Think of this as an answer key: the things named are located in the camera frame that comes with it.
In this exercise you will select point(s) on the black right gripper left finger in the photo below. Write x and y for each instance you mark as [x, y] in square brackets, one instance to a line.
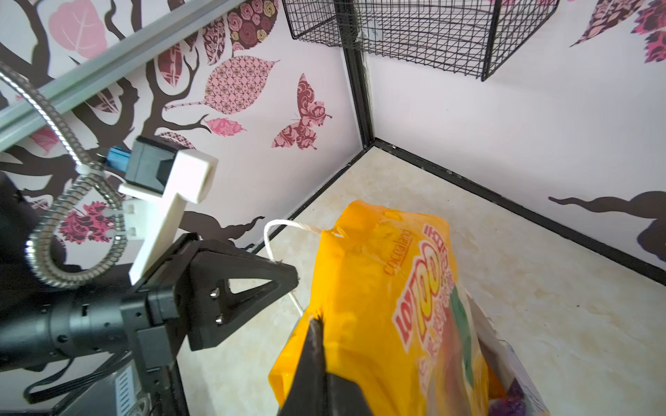
[309, 390]

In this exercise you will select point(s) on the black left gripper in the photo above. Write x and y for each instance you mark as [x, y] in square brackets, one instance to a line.
[147, 319]

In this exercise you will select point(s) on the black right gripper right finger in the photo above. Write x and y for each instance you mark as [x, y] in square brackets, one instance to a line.
[344, 398]

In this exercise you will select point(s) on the yellow snack packet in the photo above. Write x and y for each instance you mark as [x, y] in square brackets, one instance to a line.
[385, 312]

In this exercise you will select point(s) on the floral white paper bag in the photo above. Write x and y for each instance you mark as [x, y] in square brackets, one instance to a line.
[489, 364]

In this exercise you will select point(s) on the purple Fox's candy packet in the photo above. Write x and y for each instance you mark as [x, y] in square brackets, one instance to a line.
[513, 404]

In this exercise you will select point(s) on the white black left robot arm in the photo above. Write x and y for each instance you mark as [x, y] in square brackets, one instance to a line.
[22, 248]

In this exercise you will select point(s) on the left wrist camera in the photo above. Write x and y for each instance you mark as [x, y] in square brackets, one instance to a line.
[161, 178]

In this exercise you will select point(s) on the left aluminium rail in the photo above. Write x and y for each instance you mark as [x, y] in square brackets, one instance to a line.
[25, 117]

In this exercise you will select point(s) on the black wire basket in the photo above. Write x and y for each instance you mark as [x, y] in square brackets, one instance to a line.
[473, 38]

